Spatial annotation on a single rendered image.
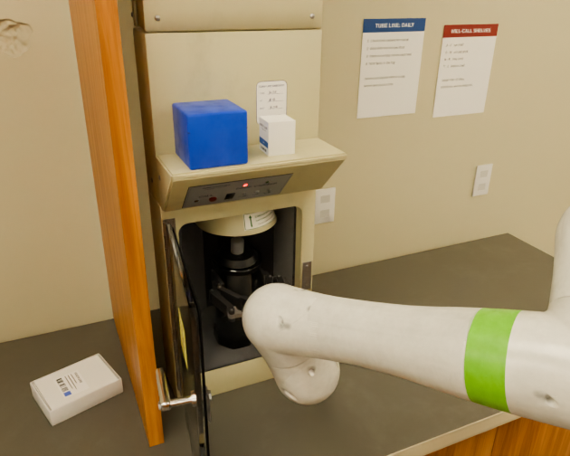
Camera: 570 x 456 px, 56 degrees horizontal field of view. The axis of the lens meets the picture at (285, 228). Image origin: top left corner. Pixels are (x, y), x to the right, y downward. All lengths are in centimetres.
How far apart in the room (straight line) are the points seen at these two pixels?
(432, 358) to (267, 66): 59
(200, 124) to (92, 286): 79
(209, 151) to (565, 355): 57
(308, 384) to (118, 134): 48
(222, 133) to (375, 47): 83
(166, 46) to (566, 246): 66
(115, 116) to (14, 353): 83
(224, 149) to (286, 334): 32
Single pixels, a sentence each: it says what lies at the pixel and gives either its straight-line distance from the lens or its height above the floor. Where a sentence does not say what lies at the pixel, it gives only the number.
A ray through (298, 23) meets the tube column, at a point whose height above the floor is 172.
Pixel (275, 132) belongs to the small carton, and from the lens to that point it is 94.
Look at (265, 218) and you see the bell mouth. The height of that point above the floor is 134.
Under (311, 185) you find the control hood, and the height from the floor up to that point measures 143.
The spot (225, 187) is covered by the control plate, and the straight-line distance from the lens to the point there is 94.
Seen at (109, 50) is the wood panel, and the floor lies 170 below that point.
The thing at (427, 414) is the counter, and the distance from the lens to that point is 127.
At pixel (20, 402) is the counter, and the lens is 137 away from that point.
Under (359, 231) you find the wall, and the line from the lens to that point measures 178.
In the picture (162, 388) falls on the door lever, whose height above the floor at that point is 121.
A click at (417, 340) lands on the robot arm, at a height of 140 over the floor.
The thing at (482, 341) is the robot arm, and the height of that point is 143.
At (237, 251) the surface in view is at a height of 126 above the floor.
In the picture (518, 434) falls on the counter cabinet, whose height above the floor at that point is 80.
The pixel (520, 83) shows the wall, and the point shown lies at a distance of 202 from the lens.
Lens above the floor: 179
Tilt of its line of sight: 25 degrees down
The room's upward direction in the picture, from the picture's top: 1 degrees clockwise
